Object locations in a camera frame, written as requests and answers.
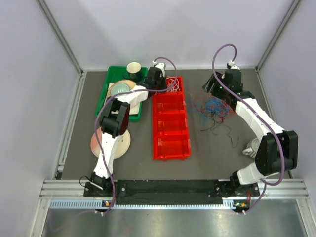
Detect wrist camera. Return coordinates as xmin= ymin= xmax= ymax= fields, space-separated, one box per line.
xmin=227 ymin=60 xmax=240 ymax=70
xmin=153 ymin=60 xmax=166 ymax=77

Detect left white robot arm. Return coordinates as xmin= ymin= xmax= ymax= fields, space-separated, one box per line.
xmin=90 ymin=63 xmax=167 ymax=196

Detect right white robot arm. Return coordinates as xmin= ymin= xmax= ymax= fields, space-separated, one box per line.
xmin=202 ymin=69 xmax=298 ymax=196

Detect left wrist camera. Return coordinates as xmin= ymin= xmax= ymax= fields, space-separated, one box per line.
xmin=153 ymin=60 xmax=166 ymax=77

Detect white cables in bin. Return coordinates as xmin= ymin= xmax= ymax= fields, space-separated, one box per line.
xmin=165 ymin=77 xmax=182 ymax=94

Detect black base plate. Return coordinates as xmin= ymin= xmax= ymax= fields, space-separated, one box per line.
xmin=83 ymin=179 xmax=262 ymax=205

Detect coloured cable bundle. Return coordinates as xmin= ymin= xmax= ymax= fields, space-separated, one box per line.
xmin=187 ymin=87 xmax=240 ymax=148

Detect dark green cup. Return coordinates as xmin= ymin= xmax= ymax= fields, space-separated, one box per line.
xmin=123 ymin=62 xmax=143 ymax=83

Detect silver finned heat sink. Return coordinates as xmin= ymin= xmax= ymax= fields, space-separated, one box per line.
xmin=242 ymin=138 xmax=260 ymax=159

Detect white square board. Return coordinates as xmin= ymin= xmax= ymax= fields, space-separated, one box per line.
xmin=102 ymin=82 xmax=145 ymax=116

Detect beige floral plate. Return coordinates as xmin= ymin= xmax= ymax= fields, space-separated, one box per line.
xmin=90 ymin=130 xmax=131 ymax=159

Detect teal bowl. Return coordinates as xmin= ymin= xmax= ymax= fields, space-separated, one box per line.
xmin=110 ymin=83 xmax=130 ymax=96

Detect red compartment bin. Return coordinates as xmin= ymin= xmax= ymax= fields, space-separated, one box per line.
xmin=152 ymin=76 xmax=192 ymax=161

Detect grey slotted cable duct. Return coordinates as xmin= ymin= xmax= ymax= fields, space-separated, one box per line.
xmin=49 ymin=199 xmax=249 ymax=211

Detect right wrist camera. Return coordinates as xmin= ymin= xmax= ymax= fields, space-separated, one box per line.
xmin=227 ymin=60 xmax=240 ymax=70

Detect green plastic tray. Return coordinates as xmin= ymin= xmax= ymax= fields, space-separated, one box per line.
xmin=95 ymin=66 xmax=142 ymax=122

